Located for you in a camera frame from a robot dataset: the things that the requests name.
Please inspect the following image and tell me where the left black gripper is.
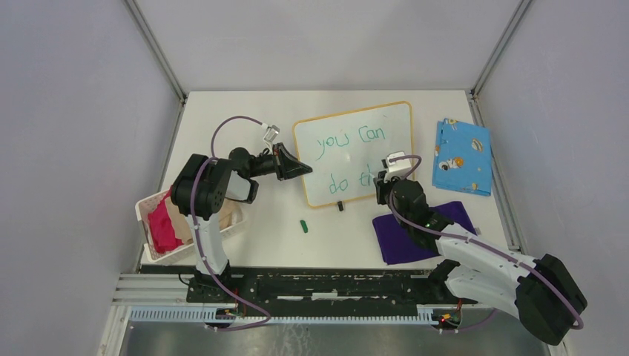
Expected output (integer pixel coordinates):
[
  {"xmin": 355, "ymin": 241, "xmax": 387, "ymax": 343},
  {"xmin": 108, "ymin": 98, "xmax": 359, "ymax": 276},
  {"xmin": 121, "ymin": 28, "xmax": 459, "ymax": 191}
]
[{"xmin": 248, "ymin": 142, "xmax": 313, "ymax": 182}]

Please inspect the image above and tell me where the yellow framed whiteboard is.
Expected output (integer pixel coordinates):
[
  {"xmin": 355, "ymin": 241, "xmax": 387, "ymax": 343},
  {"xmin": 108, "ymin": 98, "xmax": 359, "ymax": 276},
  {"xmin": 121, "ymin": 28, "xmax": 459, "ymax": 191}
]
[{"xmin": 293, "ymin": 101, "xmax": 413, "ymax": 208}]

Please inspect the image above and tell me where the green marker cap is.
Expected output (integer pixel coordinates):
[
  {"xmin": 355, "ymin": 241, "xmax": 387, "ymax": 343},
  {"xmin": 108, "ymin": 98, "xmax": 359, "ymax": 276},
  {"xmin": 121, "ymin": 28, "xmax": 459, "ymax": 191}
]
[{"xmin": 300, "ymin": 220, "xmax": 309, "ymax": 234}]

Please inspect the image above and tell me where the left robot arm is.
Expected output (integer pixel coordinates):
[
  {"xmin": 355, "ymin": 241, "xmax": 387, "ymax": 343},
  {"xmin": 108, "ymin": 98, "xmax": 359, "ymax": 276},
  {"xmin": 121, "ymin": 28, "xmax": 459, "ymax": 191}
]
[{"xmin": 171, "ymin": 142, "xmax": 313, "ymax": 303}]

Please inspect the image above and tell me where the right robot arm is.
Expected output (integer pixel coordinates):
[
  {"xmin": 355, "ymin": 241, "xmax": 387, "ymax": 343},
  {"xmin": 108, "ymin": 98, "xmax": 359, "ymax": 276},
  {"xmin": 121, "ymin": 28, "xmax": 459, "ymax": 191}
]
[{"xmin": 374, "ymin": 171, "xmax": 587, "ymax": 346}]

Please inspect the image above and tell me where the purple cloth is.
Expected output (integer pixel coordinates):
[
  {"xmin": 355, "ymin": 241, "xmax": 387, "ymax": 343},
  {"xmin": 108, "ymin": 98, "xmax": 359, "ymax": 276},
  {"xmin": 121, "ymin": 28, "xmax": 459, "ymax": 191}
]
[{"xmin": 372, "ymin": 201, "xmax": 476, "ymax": 266}]

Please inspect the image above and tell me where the blue cartoon cloth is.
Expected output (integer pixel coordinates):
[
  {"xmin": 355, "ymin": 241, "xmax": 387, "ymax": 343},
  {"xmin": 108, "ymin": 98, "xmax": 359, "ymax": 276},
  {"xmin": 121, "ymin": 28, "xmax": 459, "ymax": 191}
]
[{"xmin": 432, "ymin": 118, "xmax": 493, "ymax": 197}]

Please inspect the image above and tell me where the tan cloth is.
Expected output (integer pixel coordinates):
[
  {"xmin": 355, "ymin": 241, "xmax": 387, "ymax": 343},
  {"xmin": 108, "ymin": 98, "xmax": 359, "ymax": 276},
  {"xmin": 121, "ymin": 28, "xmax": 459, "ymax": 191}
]
[{"xmin": 165, "ymin": 199, "xmax": 242, "ymax": 245}]

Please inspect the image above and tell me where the red cloth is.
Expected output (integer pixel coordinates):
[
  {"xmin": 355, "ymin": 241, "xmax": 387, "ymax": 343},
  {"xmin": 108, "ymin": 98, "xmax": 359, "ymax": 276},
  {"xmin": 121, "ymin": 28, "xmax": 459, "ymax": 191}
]
[{"xmin": 148, "ymin": 196, "xmax": 183, "ymax": 254}]

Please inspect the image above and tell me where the white plastic basket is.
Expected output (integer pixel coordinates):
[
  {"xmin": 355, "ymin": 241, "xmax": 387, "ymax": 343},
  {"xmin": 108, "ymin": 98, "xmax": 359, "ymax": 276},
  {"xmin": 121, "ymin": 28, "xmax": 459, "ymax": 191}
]
[{"xmin": 135, "ymin": 190, "xmax": 248, "ymax": 266}]

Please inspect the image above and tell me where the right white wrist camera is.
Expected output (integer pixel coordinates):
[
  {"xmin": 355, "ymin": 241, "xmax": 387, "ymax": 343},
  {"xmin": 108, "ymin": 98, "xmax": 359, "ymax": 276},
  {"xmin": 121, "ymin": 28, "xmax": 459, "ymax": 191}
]
[{"xmin": 383, "ymin": 151, "xmax": 413, "ymax": 182}]

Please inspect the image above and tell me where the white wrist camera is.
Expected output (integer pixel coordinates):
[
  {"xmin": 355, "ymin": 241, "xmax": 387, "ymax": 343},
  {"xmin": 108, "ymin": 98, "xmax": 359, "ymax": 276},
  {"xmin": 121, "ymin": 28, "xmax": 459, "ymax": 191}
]
[
  {"xmin": 262, "ymin": 124, "xmax": 280, "ymax": 149},
  {"xmin": 383, "ymin": 151, "xmax": 413, "ymax": 182}
]

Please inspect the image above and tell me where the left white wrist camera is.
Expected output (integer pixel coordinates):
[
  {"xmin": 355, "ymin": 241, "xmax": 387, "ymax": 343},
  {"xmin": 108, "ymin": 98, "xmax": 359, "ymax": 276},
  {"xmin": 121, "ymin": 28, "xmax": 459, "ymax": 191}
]
[{"xmin": 262, "ymin": 124, "xmax": 280, "ymax": 149}]

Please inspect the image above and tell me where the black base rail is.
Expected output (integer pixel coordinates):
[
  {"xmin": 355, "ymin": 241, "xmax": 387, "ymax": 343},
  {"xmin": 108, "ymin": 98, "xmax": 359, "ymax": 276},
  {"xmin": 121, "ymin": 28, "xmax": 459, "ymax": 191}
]
[{"xmin": 186, "ymin": 267, "xmax": 473, "ymax": 317}]

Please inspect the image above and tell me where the left aluminium frame post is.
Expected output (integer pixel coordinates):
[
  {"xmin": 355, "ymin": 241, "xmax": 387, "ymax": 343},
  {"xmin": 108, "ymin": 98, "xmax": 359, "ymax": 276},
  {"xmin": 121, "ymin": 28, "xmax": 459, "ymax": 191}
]
[{"xmin": 122, "ymin": 0, "xmax": 188, "ymax": 105}]

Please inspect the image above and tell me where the aluminium frame post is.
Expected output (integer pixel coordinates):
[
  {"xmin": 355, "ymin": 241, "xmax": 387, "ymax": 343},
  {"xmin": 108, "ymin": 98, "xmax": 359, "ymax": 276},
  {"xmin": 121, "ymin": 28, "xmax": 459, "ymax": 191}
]
[
  {"xmin": 122, "ymin": 0, "xmax": 188, "ymax": 105},
  {"xmin": 470, "ymin": 0, "xmax": 534, "ymax": 99}
]

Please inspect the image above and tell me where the white slotted cable duct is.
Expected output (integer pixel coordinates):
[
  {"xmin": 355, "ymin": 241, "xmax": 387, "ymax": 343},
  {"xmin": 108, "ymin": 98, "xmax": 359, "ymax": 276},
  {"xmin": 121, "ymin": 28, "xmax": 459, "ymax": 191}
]
[{"xmin": 129, "ymin": 306, "xmax": 438, "ymax": 326}]

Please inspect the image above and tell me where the right aluminium frame post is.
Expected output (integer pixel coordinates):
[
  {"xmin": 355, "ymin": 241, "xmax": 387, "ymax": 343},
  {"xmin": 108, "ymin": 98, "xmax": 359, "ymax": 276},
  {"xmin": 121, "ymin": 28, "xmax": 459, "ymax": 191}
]
[{"xmin": 470, "ymin": 0, "xmax": 534, "ymax": 99}]

